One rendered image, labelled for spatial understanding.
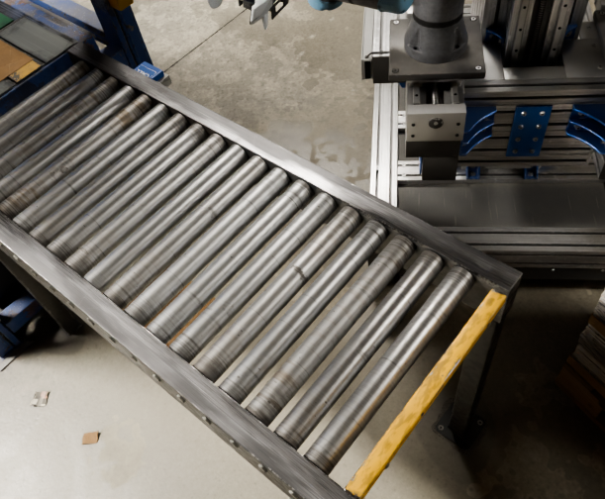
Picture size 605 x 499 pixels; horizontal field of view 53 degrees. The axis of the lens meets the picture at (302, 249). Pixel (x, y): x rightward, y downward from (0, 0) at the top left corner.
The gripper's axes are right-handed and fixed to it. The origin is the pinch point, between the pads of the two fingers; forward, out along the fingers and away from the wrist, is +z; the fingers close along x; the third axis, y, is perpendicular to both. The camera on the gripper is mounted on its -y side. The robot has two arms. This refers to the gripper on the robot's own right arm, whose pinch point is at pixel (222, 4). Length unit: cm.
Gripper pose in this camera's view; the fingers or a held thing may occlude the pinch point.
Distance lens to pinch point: 102.6
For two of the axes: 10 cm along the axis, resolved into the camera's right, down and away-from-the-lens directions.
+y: 0.0, 5.2, 8.5
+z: -5.2, 7.3, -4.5
